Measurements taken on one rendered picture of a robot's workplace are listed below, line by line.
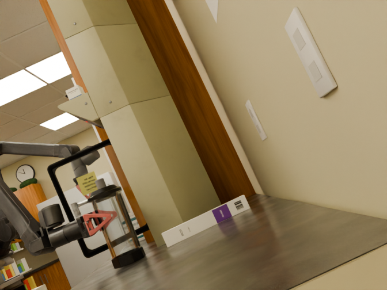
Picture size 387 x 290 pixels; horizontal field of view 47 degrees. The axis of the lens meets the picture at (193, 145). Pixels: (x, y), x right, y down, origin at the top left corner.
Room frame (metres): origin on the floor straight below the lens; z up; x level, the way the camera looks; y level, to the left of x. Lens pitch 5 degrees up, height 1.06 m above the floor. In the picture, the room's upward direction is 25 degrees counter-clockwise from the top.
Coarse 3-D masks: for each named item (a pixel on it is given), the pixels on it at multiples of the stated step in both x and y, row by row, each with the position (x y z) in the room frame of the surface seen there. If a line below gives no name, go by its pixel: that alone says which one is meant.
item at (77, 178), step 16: (80, 160) 1.76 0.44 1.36; (96, 160) 1.77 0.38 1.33; (112, 160) 1.77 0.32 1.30; (64, 176) 1.75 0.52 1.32; (80, 176) 1.76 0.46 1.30; (96, 176) 1.77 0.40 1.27; (112, 176) 1.77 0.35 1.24; (64, 192) 1.75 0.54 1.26; (80, 192) 1.76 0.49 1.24; (128, 192) 1.77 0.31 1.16; (80, 208) 1.76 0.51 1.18; (128, 208) 1.77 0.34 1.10; (144, 224) 1.77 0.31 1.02; (96, 240) 1.76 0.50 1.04
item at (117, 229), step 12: (96, 204) 1.33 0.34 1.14; (108, 204) 1.33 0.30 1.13; (120, 204) 1.35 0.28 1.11; (120, 216) 1.34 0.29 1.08; (108, 228) 1.33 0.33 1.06; (120, 228) 1.33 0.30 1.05; (132, 228) 1.36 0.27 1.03; (108, 240) 1.34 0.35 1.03; (120, 240) 1.33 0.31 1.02; (132, 240) 1.34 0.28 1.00; (120, 252) 1.33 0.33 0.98
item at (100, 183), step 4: (96, 180) 1.36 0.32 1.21; (100, 180) 1.36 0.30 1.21; (96, 184) 1.36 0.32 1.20; (100, 184) 1.36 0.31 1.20; (104, 184) 1.36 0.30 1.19; (112, 184) 1.36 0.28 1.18; (100, 188) 1.36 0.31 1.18; (104, 188) 1.33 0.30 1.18; (108, 188) 1.34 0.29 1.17; (112, 188) 1.34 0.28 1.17; (92, 192) 1.34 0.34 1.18; (96, 192) 1.33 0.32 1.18; (100, 192) 1.33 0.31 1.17
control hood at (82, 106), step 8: (80, 96) 1.47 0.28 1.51; (88, 96) 1.47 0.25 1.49; (64, 104) 1.47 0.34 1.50; (72, 104) 1.47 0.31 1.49; (80, 104) 1.47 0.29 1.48; (88, 104) 1.47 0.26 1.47; (72, 112) 1.47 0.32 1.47; (80, 112) 1.47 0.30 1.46; (88, 112) 1.47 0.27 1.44; (96, 112) 1.47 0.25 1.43; (88, 120) 1.54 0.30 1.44; (96, 120) 1.48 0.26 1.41
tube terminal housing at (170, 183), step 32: (96, 32) 1.47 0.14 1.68; (128, 32) 1.57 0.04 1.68; (96, 64) 1.47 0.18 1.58; (128, 64) 1.52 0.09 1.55; (96, 96) 1.47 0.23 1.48; (128, 96) 1.48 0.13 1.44; (160, 96) 1.58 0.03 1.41; (128, 128) 1.47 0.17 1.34; (160, 128) 1.53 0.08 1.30; (128, 160) 1.47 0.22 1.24; (160, 160) 1.49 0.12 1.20; (192, 160) 1.59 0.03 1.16; (160, 192) 1.47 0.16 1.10; (192, 192) 1.54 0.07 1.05; (160, 224) 1.47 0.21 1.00
